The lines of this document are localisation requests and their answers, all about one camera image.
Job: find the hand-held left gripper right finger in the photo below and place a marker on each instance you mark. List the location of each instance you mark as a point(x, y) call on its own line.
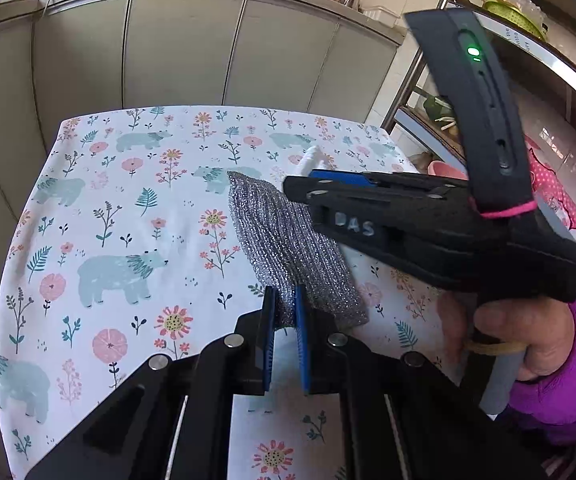
point(302, 340)

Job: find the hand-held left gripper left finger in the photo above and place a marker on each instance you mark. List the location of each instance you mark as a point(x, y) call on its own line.
point(269, 340)

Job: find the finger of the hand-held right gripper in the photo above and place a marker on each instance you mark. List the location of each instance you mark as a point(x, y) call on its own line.
point(343, 175)
point(363, 220)

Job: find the white tissue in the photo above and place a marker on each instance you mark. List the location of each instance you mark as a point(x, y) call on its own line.
point(313, 156)

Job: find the silver scouring cloth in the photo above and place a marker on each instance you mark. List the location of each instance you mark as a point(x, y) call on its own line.
point(278, 240)

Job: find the pink plastic bucket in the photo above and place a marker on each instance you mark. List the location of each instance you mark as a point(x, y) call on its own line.
point(443, 169)

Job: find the person's right hand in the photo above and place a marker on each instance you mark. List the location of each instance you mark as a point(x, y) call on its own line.
point(518, 325)

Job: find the pink dotted cloth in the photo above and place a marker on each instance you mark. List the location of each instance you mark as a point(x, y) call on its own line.
point(553, 185)

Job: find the white plastic container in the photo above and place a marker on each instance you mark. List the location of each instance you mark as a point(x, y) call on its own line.
point(380, 14)

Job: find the metal kitchen shelf rack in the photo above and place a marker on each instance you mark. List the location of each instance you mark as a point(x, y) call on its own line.
point(568, 75)

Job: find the pale green kitchen cabinet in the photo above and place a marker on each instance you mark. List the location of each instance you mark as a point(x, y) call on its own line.
point(183, 50)

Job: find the floral bear printed tablecloth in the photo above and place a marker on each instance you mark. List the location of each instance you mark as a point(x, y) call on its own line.
point(118, 200)

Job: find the green plastic colander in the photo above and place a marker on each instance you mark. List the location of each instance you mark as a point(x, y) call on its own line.
point(513, 15)

